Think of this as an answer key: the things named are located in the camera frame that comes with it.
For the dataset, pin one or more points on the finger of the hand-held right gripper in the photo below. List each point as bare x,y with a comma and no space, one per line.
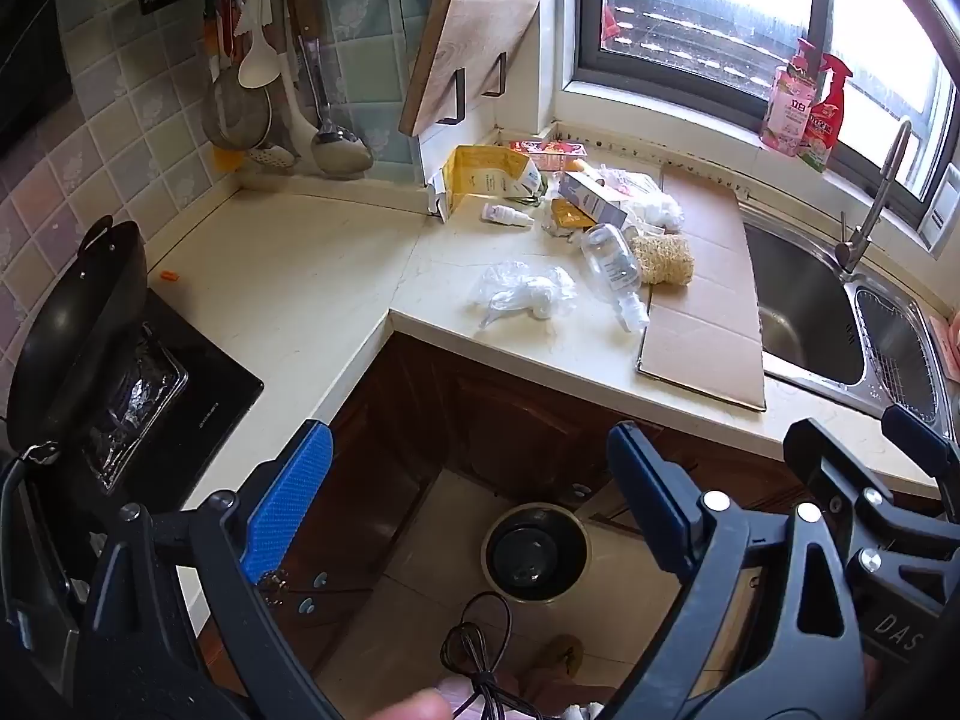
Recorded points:
919,439
817,457

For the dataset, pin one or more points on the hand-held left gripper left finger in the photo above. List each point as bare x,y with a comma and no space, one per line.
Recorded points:
292,495

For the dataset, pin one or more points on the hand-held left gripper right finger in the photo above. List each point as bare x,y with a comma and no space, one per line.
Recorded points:
645,495

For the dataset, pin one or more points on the round dark waste bin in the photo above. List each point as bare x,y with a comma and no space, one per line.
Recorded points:
534,555

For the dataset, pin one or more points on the clear plastic bag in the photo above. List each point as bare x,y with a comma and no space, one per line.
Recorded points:
525,292

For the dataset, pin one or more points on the person's left hand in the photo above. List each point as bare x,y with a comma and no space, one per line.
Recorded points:
412,706

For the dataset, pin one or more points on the pink plastic holder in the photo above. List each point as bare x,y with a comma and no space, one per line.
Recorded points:
949,349

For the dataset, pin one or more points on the steel drain basket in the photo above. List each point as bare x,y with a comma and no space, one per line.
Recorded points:
900,345

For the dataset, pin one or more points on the black glass cooktop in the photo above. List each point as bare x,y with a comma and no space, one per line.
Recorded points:
202,405

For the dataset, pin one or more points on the stainless steel sink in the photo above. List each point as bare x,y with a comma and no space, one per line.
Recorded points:
802,315

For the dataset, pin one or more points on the yellow slipper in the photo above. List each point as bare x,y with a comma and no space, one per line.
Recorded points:
562,656

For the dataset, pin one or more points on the brown wooden cabinet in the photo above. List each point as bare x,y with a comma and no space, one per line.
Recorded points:
487,405

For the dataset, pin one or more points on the foil burner liner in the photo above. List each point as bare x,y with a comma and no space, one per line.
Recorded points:
135,405

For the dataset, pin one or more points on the brown cardboard sheet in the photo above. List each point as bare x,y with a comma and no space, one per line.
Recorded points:
705,315

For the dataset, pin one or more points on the person's pink trouser leg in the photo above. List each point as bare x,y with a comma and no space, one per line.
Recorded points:
540,701

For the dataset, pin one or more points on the clear plastic bottle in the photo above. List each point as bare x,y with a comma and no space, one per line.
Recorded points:
611,262

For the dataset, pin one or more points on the dry noodle block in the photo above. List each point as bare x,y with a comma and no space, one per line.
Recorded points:
664,259

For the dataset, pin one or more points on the steel faucet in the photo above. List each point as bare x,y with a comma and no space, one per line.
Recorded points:
885,180

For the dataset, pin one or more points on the black wok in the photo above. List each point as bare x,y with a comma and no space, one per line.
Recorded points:
75,330

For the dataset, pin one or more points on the orange snack wrapper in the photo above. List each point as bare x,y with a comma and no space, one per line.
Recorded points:
566,217

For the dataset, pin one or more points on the white plastic bag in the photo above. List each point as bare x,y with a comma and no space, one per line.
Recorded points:
652,202

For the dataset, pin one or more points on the blue white carton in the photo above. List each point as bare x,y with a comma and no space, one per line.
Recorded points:
592,199

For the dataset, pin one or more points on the small white spray bottle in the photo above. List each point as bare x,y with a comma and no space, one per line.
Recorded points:
506,215

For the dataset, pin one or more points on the white open carton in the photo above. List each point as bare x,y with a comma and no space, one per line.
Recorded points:
437,199

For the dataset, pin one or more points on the red spray bottle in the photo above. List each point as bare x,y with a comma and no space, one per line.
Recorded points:
825,120

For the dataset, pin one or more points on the white slotted spoon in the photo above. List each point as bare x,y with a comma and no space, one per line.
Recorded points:
271,156

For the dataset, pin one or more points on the pink detergent pouch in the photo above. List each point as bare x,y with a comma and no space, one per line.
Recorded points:
787,112

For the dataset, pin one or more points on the yellow white packet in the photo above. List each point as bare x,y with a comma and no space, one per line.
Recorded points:
480,172

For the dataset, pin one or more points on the white plastic ladle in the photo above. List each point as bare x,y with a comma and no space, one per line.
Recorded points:
300,127

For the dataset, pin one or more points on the steel mesh strainer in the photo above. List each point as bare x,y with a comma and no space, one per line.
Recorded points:
236,116

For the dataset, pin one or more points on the white rice paddle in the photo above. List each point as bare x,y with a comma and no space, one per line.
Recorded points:
259,60

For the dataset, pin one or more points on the dark framed window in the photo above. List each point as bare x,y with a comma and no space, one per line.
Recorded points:
712,0

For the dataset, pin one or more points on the wooden cutting board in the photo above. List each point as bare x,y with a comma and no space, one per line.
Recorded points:
465,45

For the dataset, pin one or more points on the black range hood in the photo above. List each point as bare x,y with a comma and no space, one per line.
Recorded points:
30,75

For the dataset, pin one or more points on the white wall socket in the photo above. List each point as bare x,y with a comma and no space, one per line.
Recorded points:
945,217

